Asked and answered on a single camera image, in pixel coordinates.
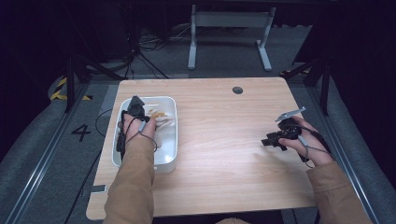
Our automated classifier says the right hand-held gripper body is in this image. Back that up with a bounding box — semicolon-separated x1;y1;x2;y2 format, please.
275;105;307;141

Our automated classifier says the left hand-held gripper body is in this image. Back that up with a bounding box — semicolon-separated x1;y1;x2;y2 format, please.
125;94;151;123

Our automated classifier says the beige glove with bear print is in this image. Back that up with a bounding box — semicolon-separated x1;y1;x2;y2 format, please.
154;114;177;149

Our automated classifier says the white plastic bin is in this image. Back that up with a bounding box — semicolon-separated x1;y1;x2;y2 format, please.
110;95;179;175

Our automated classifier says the person's left hand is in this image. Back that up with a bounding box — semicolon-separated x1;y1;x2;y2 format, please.
122;113;158;142

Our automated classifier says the person's right hand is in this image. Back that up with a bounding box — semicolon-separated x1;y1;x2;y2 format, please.
277;115;334;167

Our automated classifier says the black metal stand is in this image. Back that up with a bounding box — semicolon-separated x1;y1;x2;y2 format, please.
63;53;126;114
279;55;332;117

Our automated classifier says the grey left gripper cord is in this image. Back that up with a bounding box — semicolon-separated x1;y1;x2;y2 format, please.
125;119;159;154

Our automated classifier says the grey gripper cord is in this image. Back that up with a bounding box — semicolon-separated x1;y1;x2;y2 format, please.
125;119;159;154
296;134;332;169

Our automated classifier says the grey right gripper cord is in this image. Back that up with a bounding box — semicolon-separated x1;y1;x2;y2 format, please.
296;134;332;169

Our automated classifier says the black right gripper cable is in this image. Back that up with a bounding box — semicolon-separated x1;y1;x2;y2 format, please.
298;126;333;163

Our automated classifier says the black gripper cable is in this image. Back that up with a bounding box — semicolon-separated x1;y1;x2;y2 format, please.
116;109;151;161
298;126;333;163

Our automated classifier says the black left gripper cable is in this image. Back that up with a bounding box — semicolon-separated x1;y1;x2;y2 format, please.
116;109;151;161

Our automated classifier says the metal floor rail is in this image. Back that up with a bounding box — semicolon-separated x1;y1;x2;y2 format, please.
305;86;381;224
4;83;92;224

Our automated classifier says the bundle of black floor cables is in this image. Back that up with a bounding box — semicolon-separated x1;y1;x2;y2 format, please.
123;23;194;79

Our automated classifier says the thin black floor cable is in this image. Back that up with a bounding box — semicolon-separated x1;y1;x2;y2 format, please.
63;107;114;224

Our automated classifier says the grey metal desk frame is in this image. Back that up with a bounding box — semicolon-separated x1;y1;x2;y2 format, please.
187;4;277;72

